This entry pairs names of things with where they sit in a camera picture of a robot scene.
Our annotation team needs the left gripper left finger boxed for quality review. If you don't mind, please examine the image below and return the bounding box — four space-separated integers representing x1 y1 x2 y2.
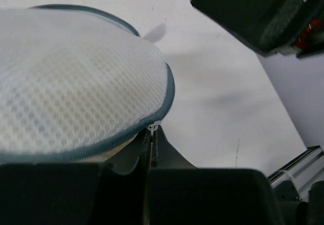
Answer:
101 130 151 176

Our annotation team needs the aluminium frame rail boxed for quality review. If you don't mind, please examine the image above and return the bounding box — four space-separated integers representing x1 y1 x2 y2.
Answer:
268 146 323 188

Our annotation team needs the white mesh laundry bag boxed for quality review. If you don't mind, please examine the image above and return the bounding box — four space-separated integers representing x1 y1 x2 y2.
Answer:
1 5 175 164

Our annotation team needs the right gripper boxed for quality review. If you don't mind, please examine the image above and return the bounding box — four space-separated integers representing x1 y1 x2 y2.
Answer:
190 0 323 59

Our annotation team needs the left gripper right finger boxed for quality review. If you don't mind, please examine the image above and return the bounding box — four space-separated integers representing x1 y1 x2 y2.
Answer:
151 125 196 169

